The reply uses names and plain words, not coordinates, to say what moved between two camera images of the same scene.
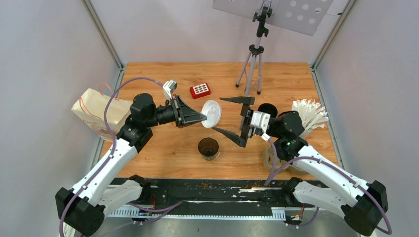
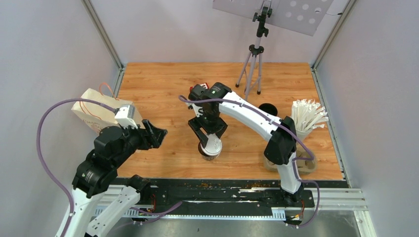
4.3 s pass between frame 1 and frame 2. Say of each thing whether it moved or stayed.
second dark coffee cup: stayed
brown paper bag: stayed
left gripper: moved
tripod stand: stayed
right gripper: moved
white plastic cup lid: moved
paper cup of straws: stayed
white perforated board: stayed
